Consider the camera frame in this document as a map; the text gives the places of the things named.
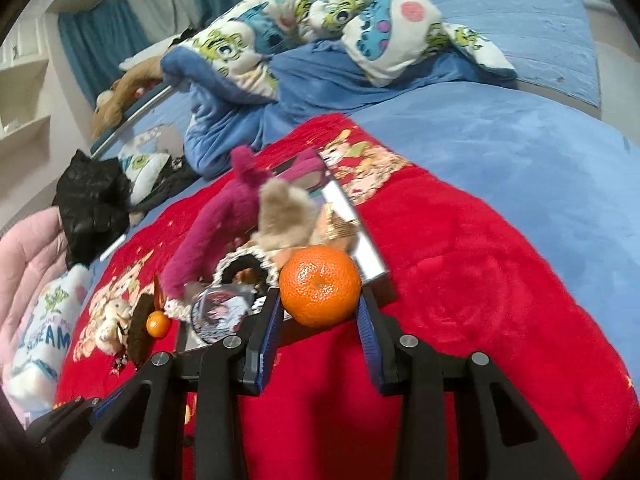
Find black puffy jacket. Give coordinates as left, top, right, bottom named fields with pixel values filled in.
left=52, top=150, right=133, bottom=268

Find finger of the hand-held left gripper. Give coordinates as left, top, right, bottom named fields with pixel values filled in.
left=90, top=394, right=128, bottom=420

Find magenta plush bear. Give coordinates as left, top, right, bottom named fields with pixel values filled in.
left=159, top=146, right=326, bottom=318

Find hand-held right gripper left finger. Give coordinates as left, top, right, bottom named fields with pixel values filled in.
left=60, top=286, right=286, bottom=480

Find gold ornament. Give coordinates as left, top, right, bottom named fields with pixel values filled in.
left=320, top=204, right=362, bottom=253

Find teal curtain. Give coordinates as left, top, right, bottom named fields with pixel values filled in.
left=57, top=0, right=281, bottom=106

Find white shelf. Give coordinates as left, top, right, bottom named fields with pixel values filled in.
left=0, top=15, right=53, bottom=161

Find white plush chick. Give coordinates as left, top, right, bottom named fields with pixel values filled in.
left=94, top=299, right=135, bottom=356

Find blue bed sheet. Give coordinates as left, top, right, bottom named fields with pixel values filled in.
left=95, top=0, right=640, bottom=391

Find metal bed rail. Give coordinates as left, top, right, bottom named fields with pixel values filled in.
left=90, top=82, right=176, bottom=156

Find dark clothes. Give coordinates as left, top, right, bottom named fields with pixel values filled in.
left=132, top=157, right=201, bottom=211

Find tan furry plush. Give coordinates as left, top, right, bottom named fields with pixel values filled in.
left=250, top=180, right=326, bottom=261

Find round badge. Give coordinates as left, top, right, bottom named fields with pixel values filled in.
left=190, top=285, right=253, bottom=346

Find brown plush toy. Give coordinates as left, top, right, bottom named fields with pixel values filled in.
left=92, top=55, right=168, bottom=138

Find pink quilt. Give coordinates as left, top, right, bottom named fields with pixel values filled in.
left=0, top=207, right=68, bottom=421

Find white printed pillow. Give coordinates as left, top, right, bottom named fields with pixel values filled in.
left=5, top=265, right=93, bottom=411

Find cream lace scrunchie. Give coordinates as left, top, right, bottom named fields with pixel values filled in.
left=212, top=247, right=280, bottom=291

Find blue cartoon print blanket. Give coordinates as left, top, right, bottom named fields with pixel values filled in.
left=120, top=0, right=518, bottom=178

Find white stick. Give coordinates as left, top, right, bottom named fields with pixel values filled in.
left=100, top=234, right=126, bottom=261

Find small cartoon print pillow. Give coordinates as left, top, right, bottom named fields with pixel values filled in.
left=120, top=152, right=171, bottom=186

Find red teddy bear blanket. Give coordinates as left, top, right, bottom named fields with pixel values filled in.
left=52, top=112, right=640, bottom=480

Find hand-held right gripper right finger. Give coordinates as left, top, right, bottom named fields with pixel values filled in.
left=355, top=289, right=581, bottom=480

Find orange tangerine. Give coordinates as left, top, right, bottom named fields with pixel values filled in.
left=278, top=244, right=363, bottom=330
left=146, top=310, right=172, bottom=339

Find black storage box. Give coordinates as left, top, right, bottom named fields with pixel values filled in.
left=175, top=147, right=393, bottom=356

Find dark brown furry plush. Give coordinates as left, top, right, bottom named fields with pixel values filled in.
left=126, top=292, right=157, bottom=363

